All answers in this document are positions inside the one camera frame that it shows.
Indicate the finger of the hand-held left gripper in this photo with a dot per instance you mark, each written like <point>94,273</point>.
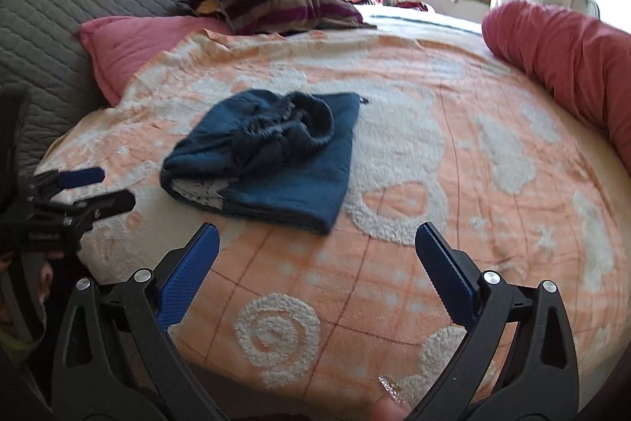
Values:
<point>108,203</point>
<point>79,177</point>

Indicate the pink pillow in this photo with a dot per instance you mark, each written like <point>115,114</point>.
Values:
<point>128,46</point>

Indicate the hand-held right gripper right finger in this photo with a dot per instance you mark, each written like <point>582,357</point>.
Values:
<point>448,273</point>

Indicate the blue pants with white lace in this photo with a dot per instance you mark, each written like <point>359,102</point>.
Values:
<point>305,174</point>

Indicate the red bolster cushion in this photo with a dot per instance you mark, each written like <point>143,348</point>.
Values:
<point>567,51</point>

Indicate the purple striped pillow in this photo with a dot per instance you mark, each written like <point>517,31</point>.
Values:
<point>276,2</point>

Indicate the person's right hand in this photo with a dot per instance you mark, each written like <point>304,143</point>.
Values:
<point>387,408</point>

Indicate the orange and white fleece blanket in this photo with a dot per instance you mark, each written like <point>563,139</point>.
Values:
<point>443,204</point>

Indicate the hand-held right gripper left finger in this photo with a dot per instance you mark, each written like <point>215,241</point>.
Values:
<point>190,273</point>

